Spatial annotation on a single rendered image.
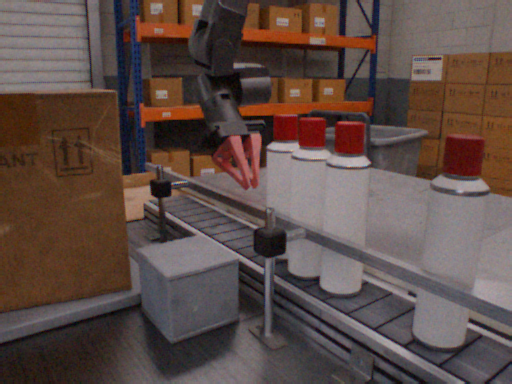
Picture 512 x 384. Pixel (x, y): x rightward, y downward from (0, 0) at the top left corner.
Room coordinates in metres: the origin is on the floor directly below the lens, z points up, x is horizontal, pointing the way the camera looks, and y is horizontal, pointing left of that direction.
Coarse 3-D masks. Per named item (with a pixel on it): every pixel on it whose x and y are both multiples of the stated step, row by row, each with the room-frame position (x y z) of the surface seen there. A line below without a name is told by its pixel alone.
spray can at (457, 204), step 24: (456, 144) 0.36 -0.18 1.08; (480, 144) 0.35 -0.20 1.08; (456, 168) 0.35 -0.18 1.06; (480, 168) 0.35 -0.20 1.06; (432, 192) 0.37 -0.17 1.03; (456, 192) 0.34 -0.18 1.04; (480, 192) 0.34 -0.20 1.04; (432, 216) 0.36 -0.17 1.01; (456, 216) 0.34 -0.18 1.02; (480, 216) 0.34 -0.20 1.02; (432, 240) 0.36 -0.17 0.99; (456, 240) 0.34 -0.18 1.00; (480, 240) 0.35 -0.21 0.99; (432, 264) 0.35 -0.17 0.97; (456, 264) 0.34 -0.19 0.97; (432, 312) 0.35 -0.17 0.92; (456, 312) 0.34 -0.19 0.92; (432, 336) 0.35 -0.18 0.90; (456, 336) 0.34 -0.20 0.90
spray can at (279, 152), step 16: (288, 128) 0.57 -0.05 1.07; (272, 144) 0.58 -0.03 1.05; (288, 144) 0.57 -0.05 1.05; (272, 160) 0.57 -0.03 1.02; (288, 160) 0.56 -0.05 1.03; (272, 176) 0.57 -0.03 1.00; (288, 176) 0.56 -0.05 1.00; (272, 192) 0.57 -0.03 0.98; (288, 192) 0.56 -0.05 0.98; (288, 208) 0.56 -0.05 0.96
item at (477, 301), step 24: (216, 192) 0.64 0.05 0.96; (264, 216) 0.54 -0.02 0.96; (312, 240) 0.46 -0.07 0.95; (336, 240) 0.43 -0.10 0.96; (384, 264) 0.38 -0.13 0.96; (408, 264) 0.37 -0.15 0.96; (432, 288) 0.33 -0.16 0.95; (456, 288) 0.32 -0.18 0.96; (480, 312) 0.30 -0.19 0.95; (504, 312) 0.28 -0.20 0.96
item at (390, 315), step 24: (192, 216) 0.77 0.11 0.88; (216, 216) 0.77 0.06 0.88; (216, 240) 0.65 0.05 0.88; (240, 240) 0.65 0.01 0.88; (312, 288) 0.48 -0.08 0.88; (360, 312) 0.42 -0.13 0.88; (384, 312) 0.42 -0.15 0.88; (408, 312) 0.42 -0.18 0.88; (384, 336) 0.38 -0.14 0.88; (408, 336) 0.37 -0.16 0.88; (480, 336) 0.37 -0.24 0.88; (432, 360) 0.33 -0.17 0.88; (456, 360) 0.33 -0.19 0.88; (480, 360) 0.33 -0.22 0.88; (504, 360) 0.33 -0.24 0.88
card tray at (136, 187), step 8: (128, 176) 1.19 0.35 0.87; (136, 176) 1.20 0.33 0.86; (144, 176) 1.21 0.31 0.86; (152, 176) 1.23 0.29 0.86; (128, 184) 1.19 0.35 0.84; (136, 184) 1.20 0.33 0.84; (144, 184) 1.21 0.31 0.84; (128, 192) 1.13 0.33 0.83; (136, 192) 1.13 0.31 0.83; (144, 192) 1.13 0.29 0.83; (176, 192) 1.13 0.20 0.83; (184, 192) 1.12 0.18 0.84; (128, 200) 1.05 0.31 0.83; (136, 200) 1.05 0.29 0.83; (144, 200) 1.05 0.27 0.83; (200, 200) 1.04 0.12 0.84; (128, 208) 0.98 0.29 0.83; (136, 208) 0.98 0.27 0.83; (128, 216) 0.91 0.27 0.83; (136, 216) 0.91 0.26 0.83
